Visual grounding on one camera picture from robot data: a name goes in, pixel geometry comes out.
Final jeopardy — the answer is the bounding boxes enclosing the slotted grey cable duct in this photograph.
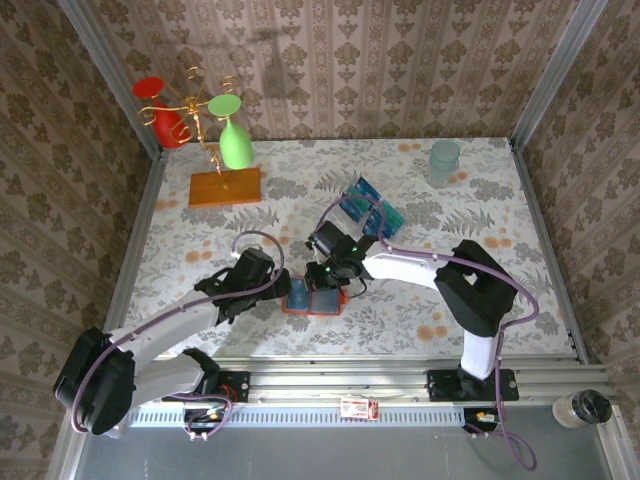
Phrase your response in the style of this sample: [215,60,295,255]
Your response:
[124,403,501,429]

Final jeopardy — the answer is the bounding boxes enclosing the red wine glass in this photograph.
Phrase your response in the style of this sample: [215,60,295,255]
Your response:
[132,76,189,150]

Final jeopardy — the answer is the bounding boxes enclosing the glass jar black lid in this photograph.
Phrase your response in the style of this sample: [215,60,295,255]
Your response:
[552,389,614,429]

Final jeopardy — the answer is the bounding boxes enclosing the pale blue plastic cup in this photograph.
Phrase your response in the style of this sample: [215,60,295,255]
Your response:
[428,139,461,189]

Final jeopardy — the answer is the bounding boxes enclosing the grey metal panel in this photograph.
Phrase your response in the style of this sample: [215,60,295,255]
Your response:
[47,405,626,480]

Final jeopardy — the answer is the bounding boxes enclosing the black yellow power connector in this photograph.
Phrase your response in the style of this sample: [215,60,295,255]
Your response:
[462,407,502,435]
[182,407,227,435]

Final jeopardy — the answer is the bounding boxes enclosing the gold wire rack wooden base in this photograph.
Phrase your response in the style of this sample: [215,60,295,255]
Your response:
[137,67,264,210]

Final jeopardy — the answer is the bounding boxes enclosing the aluminium front beam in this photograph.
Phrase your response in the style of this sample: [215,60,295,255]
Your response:
[69,362,616,407]

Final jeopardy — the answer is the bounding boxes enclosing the orange card holder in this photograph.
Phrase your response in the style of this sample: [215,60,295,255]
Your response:
[280,273,350,318]

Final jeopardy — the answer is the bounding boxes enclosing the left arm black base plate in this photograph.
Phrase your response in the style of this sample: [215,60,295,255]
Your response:
[162,370,251,404]

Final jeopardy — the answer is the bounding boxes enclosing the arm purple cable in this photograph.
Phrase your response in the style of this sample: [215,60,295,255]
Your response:
[317,194,541,474]
[69,230,287,444]

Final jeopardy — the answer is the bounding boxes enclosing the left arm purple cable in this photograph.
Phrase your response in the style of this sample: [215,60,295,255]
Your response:
[69,230,287,444]

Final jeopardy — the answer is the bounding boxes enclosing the aluminium frame post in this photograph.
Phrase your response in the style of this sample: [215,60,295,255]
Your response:
[507,0,612,151]
[55,0,169,161]

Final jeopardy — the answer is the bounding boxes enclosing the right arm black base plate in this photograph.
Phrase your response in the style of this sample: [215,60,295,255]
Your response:
[427,368,520,403]

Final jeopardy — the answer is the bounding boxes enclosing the red white sticker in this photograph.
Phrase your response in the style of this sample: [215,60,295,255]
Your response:
[340,397,380,420]

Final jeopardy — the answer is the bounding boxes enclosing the aluminium side rail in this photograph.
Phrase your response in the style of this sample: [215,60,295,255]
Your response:
[94,149,169,369]
[509,139,591,364]

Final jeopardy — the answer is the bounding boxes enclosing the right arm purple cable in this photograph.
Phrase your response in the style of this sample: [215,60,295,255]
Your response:
[317,194,541,474]

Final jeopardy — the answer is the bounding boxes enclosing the green wine glass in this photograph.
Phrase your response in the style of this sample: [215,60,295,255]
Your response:
[207,94,255,170]

